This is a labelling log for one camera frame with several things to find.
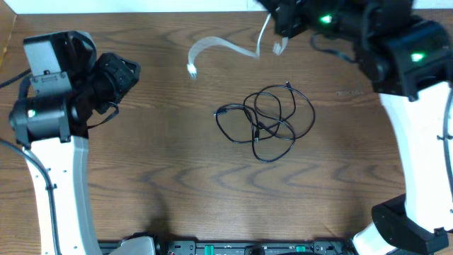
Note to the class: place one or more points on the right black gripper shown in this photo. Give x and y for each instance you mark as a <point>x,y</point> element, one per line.
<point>289,19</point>

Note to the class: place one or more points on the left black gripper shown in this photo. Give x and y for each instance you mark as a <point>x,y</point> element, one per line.
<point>120,73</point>

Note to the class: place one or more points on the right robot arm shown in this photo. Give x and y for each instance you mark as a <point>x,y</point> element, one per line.
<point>408,60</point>

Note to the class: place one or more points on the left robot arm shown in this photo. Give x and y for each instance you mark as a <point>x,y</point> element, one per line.
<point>67,81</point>

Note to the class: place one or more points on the cardboard box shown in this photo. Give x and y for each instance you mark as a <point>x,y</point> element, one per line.
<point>7,22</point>

